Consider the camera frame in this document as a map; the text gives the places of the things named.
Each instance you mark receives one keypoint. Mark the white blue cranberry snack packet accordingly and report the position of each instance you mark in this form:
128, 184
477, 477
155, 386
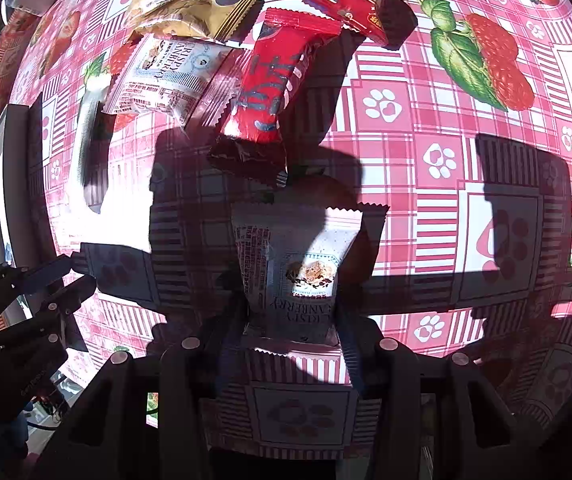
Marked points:
293, 257

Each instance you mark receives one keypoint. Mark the gold brown snack packet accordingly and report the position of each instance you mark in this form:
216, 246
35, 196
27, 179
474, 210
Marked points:
216, 20

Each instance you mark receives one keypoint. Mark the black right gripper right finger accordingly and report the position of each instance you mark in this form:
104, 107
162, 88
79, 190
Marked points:
443, 408

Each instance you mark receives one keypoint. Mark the red candy snack packet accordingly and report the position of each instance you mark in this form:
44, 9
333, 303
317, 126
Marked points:
388, 23

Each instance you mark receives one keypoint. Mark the long red snack packet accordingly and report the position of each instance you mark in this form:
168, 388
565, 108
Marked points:
250, 143

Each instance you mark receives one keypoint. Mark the white cardboard box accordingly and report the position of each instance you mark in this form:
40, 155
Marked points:
20, 246

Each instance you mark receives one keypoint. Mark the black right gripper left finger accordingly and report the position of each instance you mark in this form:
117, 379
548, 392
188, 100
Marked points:
140, 418

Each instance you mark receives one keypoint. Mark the pink strawberry checkered tablecloth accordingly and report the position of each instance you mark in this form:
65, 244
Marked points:
480, 201

